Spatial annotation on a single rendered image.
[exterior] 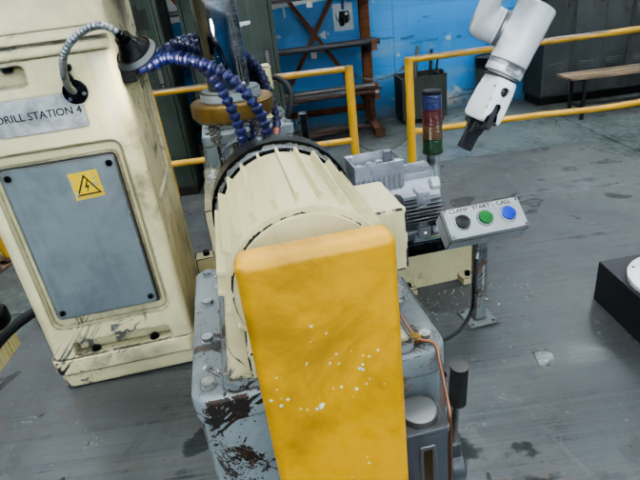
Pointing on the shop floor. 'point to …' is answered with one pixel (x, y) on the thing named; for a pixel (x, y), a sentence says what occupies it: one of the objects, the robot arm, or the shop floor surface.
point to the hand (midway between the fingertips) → (468, 140)
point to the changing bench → (596, 77)
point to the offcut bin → (429, 79)
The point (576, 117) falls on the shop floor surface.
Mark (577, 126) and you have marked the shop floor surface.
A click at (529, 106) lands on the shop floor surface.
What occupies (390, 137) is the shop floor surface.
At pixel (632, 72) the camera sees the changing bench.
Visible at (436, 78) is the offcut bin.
